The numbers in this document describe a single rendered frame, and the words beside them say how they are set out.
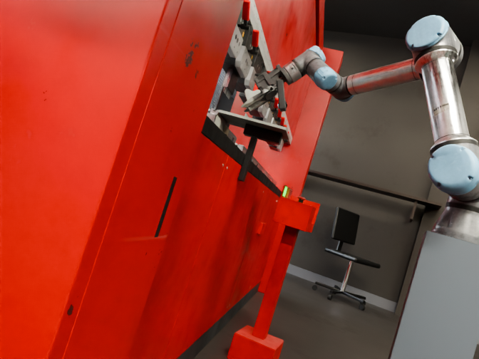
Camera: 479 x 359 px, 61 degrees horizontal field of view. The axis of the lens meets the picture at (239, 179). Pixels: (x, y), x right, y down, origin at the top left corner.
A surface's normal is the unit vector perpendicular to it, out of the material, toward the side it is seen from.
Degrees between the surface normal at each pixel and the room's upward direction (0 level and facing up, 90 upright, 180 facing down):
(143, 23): 90
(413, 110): 90
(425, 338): 90
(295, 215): 90
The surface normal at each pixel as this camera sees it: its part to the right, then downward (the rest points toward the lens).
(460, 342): -0.37, -0.17
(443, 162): -0.69, -0.14
